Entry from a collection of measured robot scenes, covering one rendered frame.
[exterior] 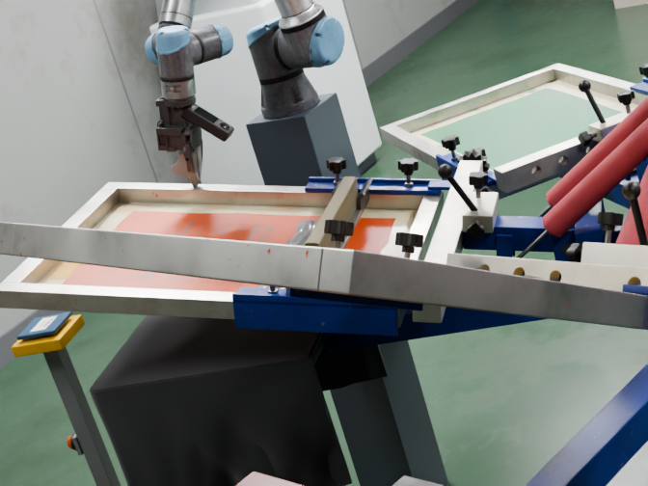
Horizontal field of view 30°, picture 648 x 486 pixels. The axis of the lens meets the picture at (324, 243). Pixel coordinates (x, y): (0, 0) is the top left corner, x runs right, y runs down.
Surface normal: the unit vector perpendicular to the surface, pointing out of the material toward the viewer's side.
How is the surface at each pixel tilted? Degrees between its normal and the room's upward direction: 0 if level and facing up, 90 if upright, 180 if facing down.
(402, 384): 90
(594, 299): 90
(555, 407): 0
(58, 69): 90
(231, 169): 90
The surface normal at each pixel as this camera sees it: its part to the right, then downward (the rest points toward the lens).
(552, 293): 0.70, 0.05
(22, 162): 0.85, -0.06
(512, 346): -0.27, -0.90
